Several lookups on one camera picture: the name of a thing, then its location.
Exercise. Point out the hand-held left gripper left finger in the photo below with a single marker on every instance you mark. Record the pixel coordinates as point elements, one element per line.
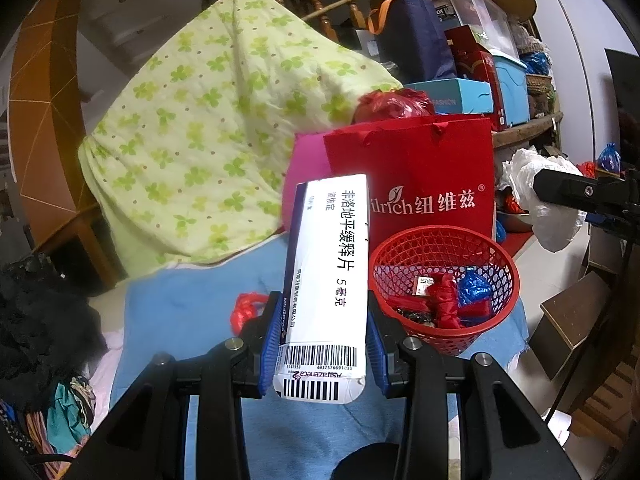
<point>270,340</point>

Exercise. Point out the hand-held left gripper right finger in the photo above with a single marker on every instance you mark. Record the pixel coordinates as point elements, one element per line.
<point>375,355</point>

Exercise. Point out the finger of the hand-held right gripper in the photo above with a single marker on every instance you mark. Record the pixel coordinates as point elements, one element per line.
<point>570,190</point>

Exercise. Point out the red mesh basket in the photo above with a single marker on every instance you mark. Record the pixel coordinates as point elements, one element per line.
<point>445,345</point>

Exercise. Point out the white blue medicine box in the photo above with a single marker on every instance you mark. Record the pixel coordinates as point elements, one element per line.
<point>325,260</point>

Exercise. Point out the blue plastic bag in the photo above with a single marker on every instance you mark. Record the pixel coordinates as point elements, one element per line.
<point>608,159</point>
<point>475,287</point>

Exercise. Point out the white plastic bag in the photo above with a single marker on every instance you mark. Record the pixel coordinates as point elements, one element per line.
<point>550,230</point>

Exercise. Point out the small red plastic bag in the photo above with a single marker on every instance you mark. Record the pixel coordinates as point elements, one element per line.
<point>511,205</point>

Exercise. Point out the steel basin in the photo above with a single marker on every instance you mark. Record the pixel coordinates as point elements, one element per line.
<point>515,221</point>

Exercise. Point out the wooden table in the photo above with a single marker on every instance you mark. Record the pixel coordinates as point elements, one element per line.
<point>525,130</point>

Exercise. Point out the red floor mat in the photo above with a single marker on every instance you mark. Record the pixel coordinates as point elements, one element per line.
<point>515,242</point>

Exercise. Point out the blue blanket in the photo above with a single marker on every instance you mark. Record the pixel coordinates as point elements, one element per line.
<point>200,300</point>

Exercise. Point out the wicker basket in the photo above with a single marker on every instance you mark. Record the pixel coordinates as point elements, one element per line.
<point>539,84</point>

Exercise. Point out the light blue storage bin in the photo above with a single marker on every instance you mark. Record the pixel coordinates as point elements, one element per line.
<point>512,90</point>

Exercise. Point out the black screen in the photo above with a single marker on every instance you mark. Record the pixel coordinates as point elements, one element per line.
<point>622,85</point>

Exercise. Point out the blue plastic bags bundle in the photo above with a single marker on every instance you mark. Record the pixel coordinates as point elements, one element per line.
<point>537,63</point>

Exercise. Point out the red paper gift bag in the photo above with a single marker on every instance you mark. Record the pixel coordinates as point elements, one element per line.
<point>425,170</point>

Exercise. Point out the dark red box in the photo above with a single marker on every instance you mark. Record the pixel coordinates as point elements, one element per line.
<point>480,70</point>

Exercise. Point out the teal shoebox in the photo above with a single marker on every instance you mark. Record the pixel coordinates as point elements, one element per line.
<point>450,95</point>

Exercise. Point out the large red plastic bag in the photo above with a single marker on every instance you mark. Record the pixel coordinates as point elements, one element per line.
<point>395,105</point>

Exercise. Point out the clear storage box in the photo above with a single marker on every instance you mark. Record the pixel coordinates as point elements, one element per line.
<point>485,15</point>

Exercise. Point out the navy tote bag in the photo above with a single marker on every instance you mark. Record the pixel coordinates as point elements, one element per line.
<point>415,40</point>

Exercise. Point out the green floral quilt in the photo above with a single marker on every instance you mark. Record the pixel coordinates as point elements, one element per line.
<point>200,135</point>

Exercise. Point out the teal patterned cloth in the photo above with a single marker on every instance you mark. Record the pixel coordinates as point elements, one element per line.
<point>65,410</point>

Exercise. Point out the black clothing pile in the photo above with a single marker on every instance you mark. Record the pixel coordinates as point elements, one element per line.
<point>40,320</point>

